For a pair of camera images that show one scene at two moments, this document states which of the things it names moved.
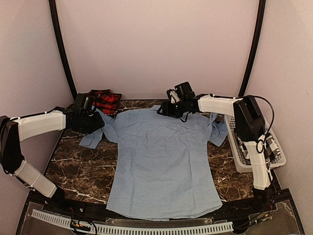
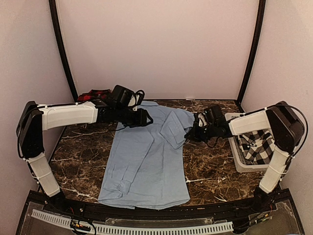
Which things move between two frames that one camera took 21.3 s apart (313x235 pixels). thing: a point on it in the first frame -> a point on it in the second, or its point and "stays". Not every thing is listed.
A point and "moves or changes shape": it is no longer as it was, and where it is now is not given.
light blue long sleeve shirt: x=163 y=168 moves or changes shape
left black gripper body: x=89 y=124 -> x=129 y=120
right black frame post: x=257 y=38 stays
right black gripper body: x=176 y=111 -> x=203 y=134
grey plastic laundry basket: x=238 y=149 stays
